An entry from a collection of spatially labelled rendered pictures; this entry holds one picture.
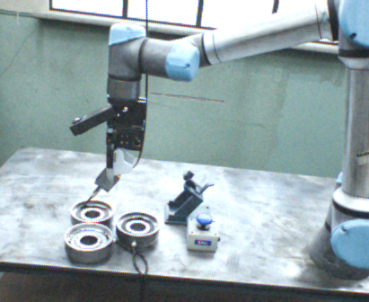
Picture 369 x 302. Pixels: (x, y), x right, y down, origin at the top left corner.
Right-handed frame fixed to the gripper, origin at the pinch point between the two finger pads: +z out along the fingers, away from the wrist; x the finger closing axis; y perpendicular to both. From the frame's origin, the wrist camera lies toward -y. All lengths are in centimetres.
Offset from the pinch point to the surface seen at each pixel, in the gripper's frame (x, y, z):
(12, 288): 0.7, -25.5, 38.1
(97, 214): 0.0, -2.7, 11.2
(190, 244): -8.9, 20.8, 11.4
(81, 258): -17.6, -3.0, 11.2
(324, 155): 154, 121, 48
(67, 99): 156, -48, 29
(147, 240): -10.1, 10.6, 10.6
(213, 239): -9.0, 25.9, 9.6
